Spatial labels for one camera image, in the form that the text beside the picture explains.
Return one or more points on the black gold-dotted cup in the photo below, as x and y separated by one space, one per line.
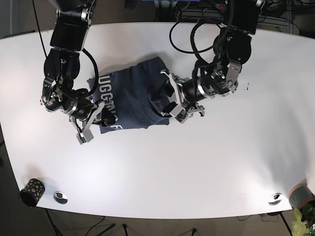
32 192

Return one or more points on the navy blue T-shirt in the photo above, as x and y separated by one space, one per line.
125 93

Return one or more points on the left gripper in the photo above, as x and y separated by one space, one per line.
179 108

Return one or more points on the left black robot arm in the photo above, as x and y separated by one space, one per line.
232 49

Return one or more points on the grey plant pot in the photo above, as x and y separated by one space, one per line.
301 195

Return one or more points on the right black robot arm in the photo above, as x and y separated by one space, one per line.
62 66

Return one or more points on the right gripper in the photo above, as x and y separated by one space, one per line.
84 134

